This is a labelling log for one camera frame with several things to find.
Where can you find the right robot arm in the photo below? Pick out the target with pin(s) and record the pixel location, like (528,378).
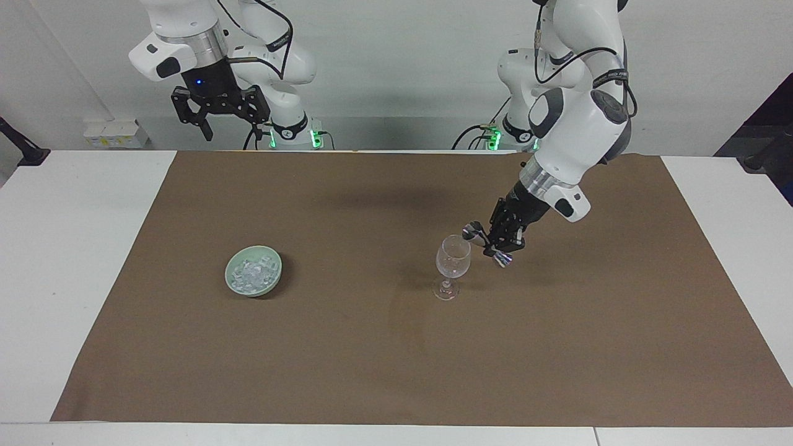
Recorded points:
(272,59)

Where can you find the black stand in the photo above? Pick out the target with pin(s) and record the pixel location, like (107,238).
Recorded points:
(21,148)
(765,155)

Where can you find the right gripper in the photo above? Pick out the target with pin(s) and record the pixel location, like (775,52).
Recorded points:
(209,82)

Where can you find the clear ice cubes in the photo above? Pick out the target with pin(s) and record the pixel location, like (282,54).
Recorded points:
(253,272)

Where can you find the pale green bowl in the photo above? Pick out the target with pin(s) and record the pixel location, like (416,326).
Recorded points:
(235,282)

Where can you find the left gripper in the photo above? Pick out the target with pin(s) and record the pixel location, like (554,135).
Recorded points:
(525,207)

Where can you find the white power strip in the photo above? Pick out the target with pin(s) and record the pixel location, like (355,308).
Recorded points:
(114,135)

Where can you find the clear wine glass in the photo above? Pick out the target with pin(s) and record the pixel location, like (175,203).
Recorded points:
(453,259)

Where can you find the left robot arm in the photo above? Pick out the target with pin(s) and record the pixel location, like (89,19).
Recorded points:
(585,127)

